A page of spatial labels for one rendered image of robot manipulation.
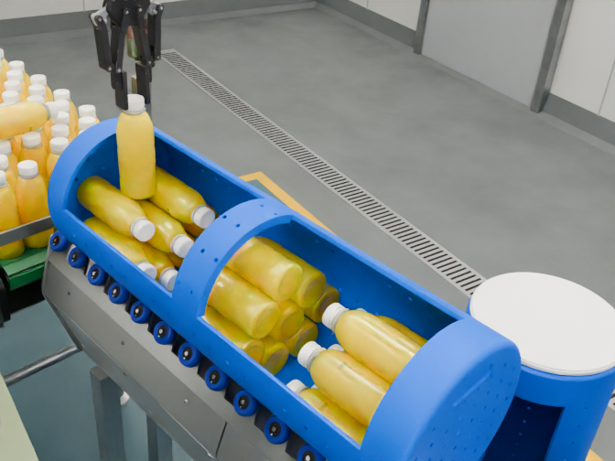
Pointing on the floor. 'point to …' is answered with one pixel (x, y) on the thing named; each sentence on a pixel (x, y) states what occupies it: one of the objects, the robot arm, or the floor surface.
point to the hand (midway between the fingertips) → (132, 86)
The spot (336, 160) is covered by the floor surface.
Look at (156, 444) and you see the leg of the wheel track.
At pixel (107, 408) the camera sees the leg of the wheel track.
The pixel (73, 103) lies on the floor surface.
